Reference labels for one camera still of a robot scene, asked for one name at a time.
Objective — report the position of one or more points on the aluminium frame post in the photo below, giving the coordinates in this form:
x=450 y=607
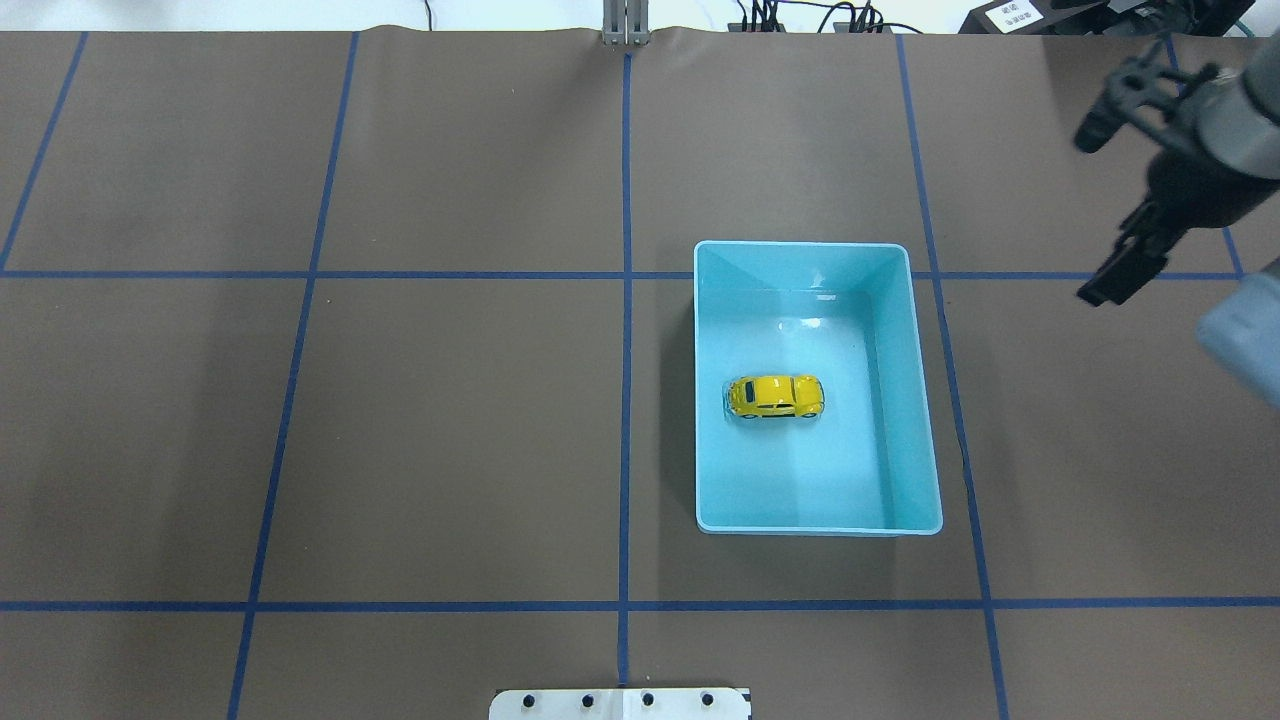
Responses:
x=626 y=23

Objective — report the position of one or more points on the light blue plastic bin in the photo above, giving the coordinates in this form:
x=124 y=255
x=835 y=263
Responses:
x=846 y=313

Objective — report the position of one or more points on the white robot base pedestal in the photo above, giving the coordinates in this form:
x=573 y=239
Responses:
x=623 y=703

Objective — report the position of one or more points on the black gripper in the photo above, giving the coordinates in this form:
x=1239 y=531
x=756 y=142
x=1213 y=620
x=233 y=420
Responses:
x=1193 y=187

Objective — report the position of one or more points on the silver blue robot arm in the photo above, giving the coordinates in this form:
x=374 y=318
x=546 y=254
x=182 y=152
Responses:
x=1257 y=78

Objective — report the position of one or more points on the yellow beetle toy car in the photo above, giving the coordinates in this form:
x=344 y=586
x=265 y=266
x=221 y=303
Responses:
x=776 y=396

